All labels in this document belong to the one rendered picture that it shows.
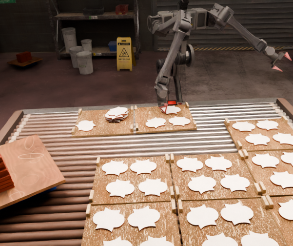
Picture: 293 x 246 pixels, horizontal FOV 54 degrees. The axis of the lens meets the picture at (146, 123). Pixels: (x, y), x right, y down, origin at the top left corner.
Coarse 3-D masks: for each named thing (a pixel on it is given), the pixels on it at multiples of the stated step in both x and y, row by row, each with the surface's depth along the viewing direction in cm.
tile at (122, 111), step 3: (114, 108) 208; (117, 108) 208; (120, 108) 208; (123, 108) 208; (126, 108) 208; (108, 111) 205; (111, 111) 205; (114, 111) 205; (117, 111) 204; (120, 111) 204; (123, 111) 204; (126, 111) 205; (108, 114) 202; (111, 114) 201; (114, 114) 201; (117, 114) 201; (120, 114) 201; (123, 114) 202
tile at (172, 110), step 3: (174, 105) 218; (162, 108) 215; (168, 108) 215; (171, 108) 214; (174, 108) 214; (177, 108) 214; (168, 111) 211; (171, 111) 211; (174, 111) 211; (177, 111) 210; (168, 114) 209
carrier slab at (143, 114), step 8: (184, 104) 222; (136, 112) 214; (144, 112) 214; (152, 112) 213; (160, 112) 213; (184, 112) 211; (136, 120) 204; (144, 120) 204; (168, 120) 202; (192, 120) 201; (144, 128) 194; (152, 128) 194; (160, 128) 193; (168, 128) 193; (176, 128) 193; (184, 128) 192; (192, 128) 192
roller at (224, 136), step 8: (184, 136) 187; (192, 136) 187; (200, 136) 186; (208, 136) 186; (216, 136) 186; (224, 136) 186; (48, 144) 186; (56, 144) 185; (64, 144) 185; (72, 144) 185; (80, 144) 185; (88, 144) 185; (96, 144) 185
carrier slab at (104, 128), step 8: (88, 112) 217; (96, 112) 217; (104, 112) 216; (80, 120) 207; (88, 120) 207; (96, 120) 206; (104, 120) 206; (128, 120) 205; (96, 128) 197; (104, 128) 196; (112, 128) 196; (120, 128) 195; (128, 128) 195; (72, 136) 190; (80, 136) 190; (88, 136) 190; (96, 136) 191
